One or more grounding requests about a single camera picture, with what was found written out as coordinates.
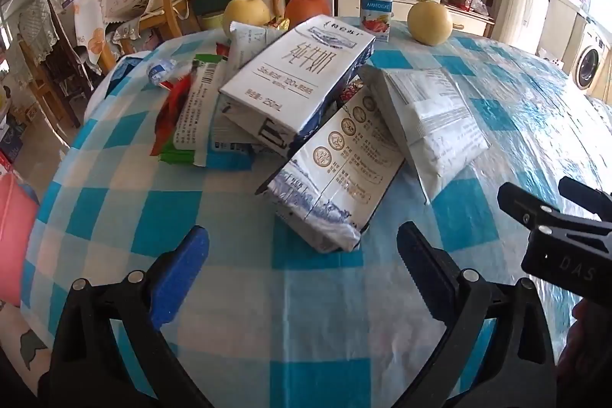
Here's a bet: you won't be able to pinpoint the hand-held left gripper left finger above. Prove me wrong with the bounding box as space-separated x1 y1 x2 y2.
38 225 225 408

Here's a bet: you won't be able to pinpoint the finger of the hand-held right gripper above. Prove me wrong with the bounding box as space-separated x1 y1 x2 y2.
497 182 612 299
558 176 612 218

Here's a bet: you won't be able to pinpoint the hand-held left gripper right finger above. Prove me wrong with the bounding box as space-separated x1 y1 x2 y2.
373 221 570 408

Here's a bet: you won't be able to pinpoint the milk carton gold circles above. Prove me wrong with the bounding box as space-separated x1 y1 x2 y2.
256 78 408 254

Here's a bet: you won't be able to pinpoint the white blue pouch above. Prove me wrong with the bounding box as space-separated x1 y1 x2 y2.
205 99 261 172

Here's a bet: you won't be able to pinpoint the large white pouch packet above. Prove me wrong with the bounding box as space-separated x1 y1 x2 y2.
362 66 492 204

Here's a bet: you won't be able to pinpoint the green white wet wipes packet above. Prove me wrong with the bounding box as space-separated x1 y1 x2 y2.
160 53 228 168

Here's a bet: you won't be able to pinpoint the red snack wrapper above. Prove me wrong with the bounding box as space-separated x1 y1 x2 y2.
150 72 193 156

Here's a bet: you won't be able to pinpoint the pink plastic bin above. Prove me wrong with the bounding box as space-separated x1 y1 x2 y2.
0 171 40 308

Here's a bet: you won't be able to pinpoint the white blue milk carton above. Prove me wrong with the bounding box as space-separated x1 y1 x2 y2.
219 16 377 151

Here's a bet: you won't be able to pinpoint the white milk pouch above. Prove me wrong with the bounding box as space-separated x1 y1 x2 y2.
224 21 284 76

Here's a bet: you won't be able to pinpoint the person's right hand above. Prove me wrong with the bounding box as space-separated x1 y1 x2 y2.
571 299 612 373

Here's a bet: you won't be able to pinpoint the blue checked tablecloth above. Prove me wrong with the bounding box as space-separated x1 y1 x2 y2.
19 23 612 408

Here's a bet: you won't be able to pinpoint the white washing machine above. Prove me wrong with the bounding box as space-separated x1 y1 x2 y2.
570 13 612 92

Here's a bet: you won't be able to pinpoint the cream printed floor mat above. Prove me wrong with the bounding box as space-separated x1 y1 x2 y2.
0 300 53 394

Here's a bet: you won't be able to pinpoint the crushed clear plastic bottle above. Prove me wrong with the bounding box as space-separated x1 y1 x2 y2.
145 58 179 87

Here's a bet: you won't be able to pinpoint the yellow pear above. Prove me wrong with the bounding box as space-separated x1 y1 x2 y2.
223 0 272 29
407 0 453 46

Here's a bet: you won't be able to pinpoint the dining table printed cloth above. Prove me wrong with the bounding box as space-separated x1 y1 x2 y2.
73 0 110 75

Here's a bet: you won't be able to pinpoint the dark wooden chair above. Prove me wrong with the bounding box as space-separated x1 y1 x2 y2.
18 0 83 129

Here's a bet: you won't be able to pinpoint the red orange apple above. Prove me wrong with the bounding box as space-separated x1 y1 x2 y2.
284 0 334 31

